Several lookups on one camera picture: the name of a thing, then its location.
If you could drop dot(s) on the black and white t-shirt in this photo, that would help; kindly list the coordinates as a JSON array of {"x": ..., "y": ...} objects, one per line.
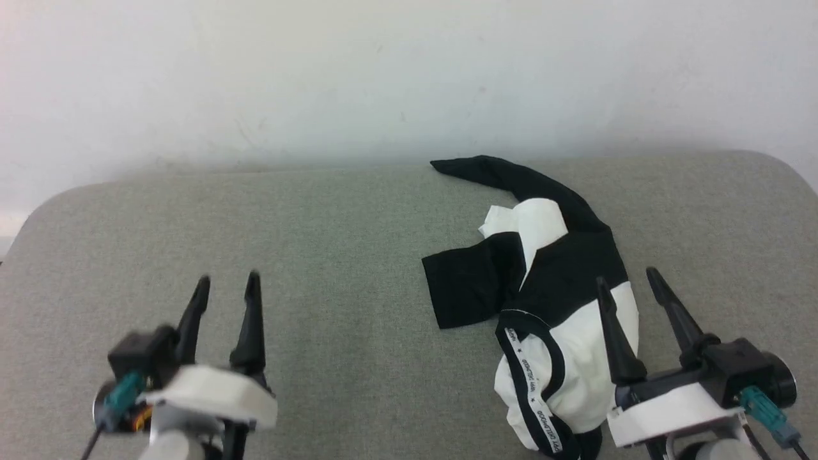
[{"x": 562, "y": 275}]

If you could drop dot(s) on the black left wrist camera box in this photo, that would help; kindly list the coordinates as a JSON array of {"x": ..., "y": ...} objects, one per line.
[{"x": 144, "y": 351}]

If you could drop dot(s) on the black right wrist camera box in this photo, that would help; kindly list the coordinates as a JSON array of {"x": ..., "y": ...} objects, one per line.
[{"x": 741, "y": 364}]

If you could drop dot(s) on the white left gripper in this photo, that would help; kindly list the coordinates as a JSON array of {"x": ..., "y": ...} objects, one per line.
[{"x": 217, "y": 393}]

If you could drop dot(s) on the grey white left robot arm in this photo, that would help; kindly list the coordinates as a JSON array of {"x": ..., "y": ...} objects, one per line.
[{"x": 176, "y": 441}]

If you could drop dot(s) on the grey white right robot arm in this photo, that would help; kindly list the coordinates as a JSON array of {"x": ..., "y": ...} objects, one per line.
[{"x": 716, "y": 450}]

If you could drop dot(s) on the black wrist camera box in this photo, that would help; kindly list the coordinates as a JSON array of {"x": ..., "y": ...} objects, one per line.
[
  {"x": 741, "y": 364},
  {"x": 144, "y": 351}
]

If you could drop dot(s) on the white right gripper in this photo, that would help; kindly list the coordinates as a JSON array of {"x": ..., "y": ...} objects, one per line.
[{"x": 671, "y": 409}]

